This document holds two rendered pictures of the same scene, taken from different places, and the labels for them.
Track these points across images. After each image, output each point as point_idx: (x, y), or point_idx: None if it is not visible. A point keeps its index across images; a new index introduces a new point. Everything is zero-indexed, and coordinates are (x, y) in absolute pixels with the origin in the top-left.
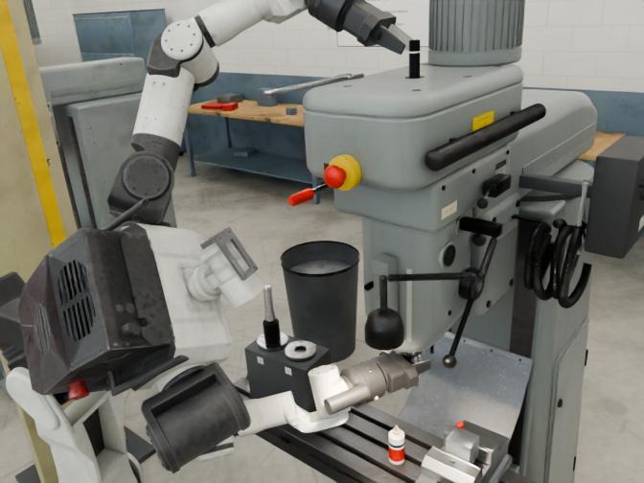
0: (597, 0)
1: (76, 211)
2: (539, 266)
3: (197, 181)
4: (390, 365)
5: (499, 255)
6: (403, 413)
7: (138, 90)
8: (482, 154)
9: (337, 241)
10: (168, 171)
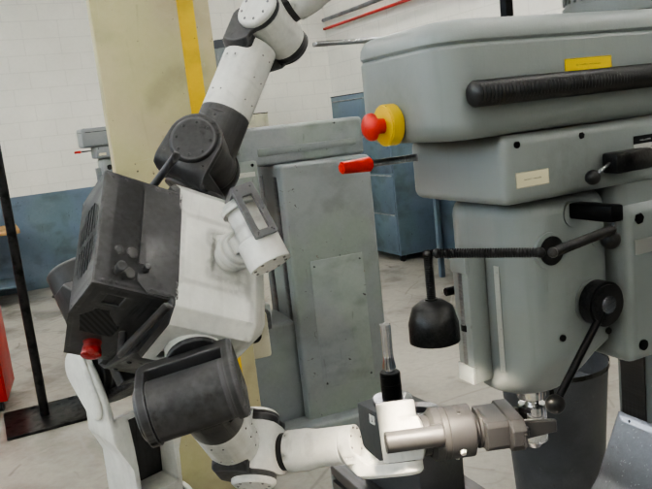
0: None
1: (275, 285)
2: None
3: (445, 282)
4: (492, 414)
5: None
6: None
7: (351, 151)
8: (595, 114)
9: (612, 363)
10: (215, 133)
